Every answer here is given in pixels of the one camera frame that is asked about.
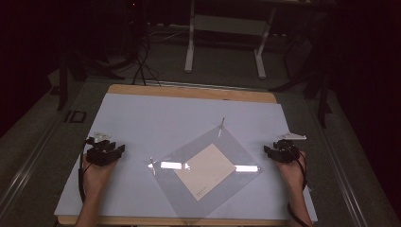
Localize person's right hand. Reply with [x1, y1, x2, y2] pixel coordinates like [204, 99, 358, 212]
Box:
[273, 150, 307, 192]

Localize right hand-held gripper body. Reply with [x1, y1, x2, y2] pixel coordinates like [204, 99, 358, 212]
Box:
[272, 131, 307, 165]

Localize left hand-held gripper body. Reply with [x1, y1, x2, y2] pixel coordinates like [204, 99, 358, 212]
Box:
[85, 131, 118, 167]

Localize grey metal floor rail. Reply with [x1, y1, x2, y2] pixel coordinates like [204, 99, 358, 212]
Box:
[306, 94, 370, 227]
[0, 116, 65, 218]

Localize white metal desk frame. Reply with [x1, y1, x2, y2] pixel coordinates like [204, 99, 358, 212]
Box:
[183, 0, 278, 80]

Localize clear acrylic photo frame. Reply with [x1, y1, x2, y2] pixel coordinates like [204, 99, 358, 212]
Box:
[147, 116, 264, 219]

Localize black metal stand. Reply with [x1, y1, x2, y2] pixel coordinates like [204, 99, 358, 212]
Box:
[56, 46, 127, 112]
[270, 12, 336, 129]

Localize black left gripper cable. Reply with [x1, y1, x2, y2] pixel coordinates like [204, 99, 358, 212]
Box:
[78, 138, 93, 203]

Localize white table sheet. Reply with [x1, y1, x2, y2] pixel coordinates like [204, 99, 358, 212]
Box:
[53, 92, 319, 223]

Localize black floor cables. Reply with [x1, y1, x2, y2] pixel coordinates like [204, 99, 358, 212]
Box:
[131, 29, 163, 87]

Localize painted picture card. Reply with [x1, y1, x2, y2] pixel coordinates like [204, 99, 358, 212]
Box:
[173, 143, 237, 202]

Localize black rectangular floor bracket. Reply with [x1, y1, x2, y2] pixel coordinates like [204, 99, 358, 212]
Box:
[63, 110, 88, 124]

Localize person's left hand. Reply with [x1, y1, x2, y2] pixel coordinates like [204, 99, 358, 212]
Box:
[81, 152, 119, 194]

